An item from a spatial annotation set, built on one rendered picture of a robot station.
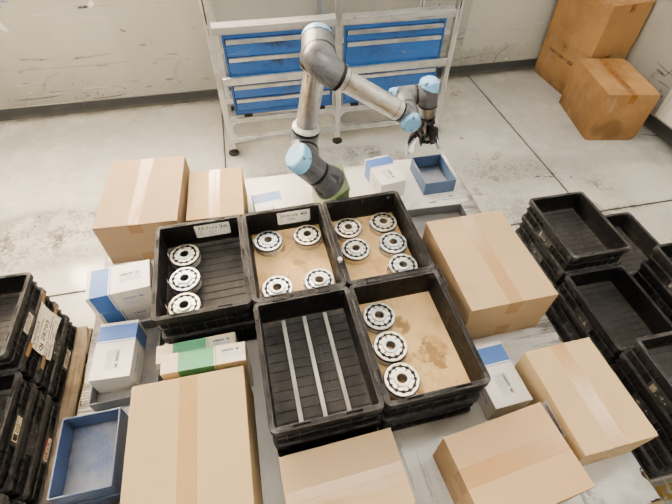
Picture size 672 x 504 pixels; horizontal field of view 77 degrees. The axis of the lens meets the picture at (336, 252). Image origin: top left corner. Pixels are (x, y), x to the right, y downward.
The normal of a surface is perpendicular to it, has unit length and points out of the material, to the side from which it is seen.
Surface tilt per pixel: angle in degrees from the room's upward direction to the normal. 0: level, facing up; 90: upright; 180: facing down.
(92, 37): 90
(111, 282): 0
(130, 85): 90
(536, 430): 0
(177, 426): 0
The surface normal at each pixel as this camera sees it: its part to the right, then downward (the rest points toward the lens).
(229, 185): 0.00, -0.65
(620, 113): 0.01, 0.75
